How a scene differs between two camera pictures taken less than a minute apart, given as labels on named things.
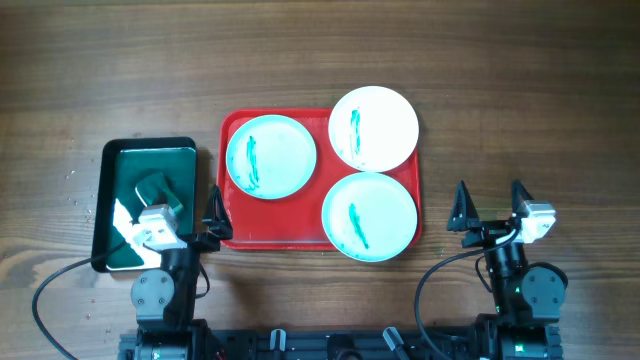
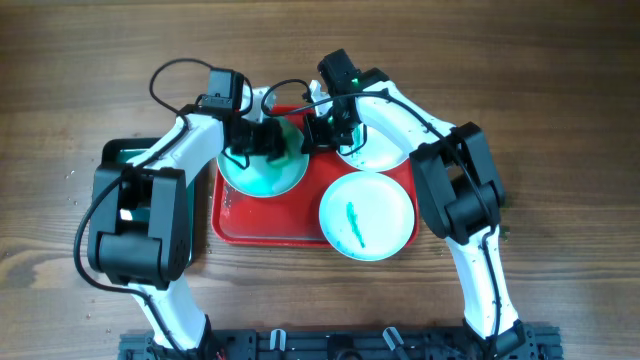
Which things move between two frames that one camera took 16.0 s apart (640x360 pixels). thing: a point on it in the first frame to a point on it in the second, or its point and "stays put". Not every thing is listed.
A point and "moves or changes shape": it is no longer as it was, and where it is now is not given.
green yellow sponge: [154, 190] moves or changes shape
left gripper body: [203, 242] to [255, 139]
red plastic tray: [294, 222] stays put
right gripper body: [485, 233] to [327, 131]
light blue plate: [369, 217] stays put
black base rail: [342, 344] stays put
